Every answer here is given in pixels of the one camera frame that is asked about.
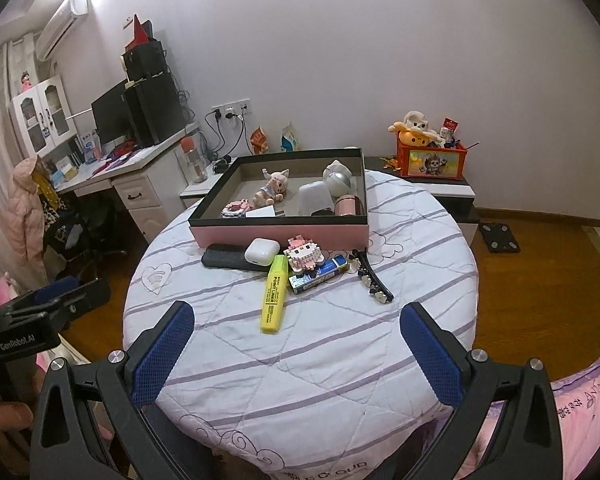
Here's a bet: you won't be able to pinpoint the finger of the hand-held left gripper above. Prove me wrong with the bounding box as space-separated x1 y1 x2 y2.
7 279 112 330
0 276 79 313

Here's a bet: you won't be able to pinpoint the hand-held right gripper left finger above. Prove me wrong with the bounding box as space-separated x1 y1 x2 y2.
30 301 197 480

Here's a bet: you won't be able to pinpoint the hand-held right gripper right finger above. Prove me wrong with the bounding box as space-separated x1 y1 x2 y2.
400 301 563 480

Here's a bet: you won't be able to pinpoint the black beaded hair clip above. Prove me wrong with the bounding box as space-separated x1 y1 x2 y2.
349 248 396 306

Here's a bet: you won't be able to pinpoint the black remote control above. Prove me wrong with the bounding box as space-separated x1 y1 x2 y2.
201 243 271 273

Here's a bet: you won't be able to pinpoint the yellow highlighter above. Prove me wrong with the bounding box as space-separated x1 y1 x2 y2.
260 254 288 335

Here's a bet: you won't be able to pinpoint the blue white small box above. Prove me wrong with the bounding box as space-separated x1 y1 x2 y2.
287 255 349 296

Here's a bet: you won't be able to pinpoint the white earbuds case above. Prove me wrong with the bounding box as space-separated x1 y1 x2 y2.
297 181 333 217
244 237 281 267

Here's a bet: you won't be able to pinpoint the pink white block cat figure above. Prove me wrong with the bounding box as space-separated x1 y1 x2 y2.
284 234 327 274

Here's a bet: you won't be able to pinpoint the pink block toy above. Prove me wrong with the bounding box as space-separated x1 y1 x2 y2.
221 199 252 219

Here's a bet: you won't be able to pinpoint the pink box with black rim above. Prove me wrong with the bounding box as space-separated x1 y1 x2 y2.
187 147 370 253

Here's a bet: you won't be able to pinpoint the pink cylinder case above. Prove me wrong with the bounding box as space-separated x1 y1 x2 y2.
334 194 365 217

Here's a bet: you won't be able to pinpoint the pig doll figurine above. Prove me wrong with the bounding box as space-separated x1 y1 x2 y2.
251 167 292 207

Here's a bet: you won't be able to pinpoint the person's left hand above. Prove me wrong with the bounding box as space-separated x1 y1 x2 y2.
0 385 34 436

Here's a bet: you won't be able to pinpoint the black office chair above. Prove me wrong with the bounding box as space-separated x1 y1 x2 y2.
42 195 126 276

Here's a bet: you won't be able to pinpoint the pink down jacket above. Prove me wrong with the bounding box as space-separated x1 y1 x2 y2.
7 155 48 286

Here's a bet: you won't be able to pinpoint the yellow patterned scarf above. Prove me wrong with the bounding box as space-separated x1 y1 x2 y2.
32 160 61 211

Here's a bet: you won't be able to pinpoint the white striped tablecloth table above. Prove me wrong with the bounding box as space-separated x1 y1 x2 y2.
122 167 478 480

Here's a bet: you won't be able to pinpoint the blue yellow box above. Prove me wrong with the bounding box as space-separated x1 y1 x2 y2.
52 160 81 181

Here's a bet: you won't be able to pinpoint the white desk with drawers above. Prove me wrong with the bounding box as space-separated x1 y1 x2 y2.
55 122 201 246

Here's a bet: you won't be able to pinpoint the black bathroom scale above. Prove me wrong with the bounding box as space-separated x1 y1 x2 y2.
479 221 523 254

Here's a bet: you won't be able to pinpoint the white curtain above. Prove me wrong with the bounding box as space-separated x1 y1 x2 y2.
0 42 43 286

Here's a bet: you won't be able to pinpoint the blue white packets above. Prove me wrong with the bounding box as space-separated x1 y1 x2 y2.
77 132 101 163

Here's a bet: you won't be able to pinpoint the pink printed bedsheet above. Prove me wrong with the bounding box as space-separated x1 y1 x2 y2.
550 350 600 461

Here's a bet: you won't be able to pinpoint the orange lid water bottle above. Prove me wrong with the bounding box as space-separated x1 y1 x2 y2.
181 136 208 184

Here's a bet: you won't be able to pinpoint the white glass door cabinet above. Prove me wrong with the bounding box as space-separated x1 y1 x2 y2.
11 75 78 161

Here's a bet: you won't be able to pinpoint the black monitor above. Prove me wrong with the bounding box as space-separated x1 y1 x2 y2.
91 80 133 148

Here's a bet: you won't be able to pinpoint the red toy storage box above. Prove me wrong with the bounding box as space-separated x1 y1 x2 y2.
396 140 468 180

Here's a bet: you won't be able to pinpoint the black computer tower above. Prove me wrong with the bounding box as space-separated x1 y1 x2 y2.
125 71 187 147

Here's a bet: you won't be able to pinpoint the yellow plush toy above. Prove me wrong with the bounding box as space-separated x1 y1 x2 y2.
387 125 443 148

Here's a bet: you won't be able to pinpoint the white plush toy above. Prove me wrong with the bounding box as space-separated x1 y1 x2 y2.
404 110 433 133

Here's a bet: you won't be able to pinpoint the orange snack bag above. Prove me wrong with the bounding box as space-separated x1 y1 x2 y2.
250 126 272 156

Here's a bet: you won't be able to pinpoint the black speaker box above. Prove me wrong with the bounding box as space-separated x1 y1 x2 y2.
121 40 168 83

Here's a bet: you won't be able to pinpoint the blue white snack bag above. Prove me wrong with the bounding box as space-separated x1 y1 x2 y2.
279 122 301 153

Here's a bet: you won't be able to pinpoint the white air conditioner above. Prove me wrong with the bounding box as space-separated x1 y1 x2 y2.
35 0 89 61

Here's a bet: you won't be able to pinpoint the red paper bag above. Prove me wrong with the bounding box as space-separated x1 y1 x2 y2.
127 14 153 51

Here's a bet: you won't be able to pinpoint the black power cable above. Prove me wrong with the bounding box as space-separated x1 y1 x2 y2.
202 110 246 158

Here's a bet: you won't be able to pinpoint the white wall power outlet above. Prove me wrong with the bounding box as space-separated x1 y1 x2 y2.
211 101 251 117

